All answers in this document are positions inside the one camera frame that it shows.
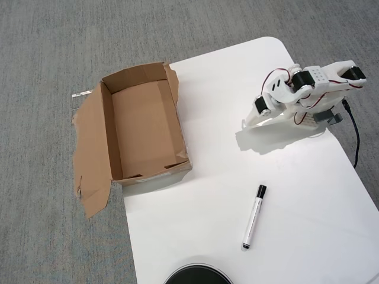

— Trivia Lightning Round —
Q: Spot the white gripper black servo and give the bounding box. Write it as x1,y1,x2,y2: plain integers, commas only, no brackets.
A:
242,94,285,130

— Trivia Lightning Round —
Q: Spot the white marker pen black cap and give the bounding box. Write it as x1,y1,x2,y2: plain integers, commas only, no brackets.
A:
241,184,269,251

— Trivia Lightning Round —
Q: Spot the open brown cardboard box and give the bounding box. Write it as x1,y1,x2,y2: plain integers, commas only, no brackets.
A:
72,61,194,220

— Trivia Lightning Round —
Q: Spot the grey table clamp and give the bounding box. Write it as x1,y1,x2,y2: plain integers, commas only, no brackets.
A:
313,109,343,127

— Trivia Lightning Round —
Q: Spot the black round disc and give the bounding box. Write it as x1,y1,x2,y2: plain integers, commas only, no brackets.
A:
163,263,235,284

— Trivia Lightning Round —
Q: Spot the red servo wire loop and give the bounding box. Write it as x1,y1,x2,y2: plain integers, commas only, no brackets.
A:
262,68,293,94

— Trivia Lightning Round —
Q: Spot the black power cable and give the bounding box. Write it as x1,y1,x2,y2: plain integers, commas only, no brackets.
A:
342,99,361,169

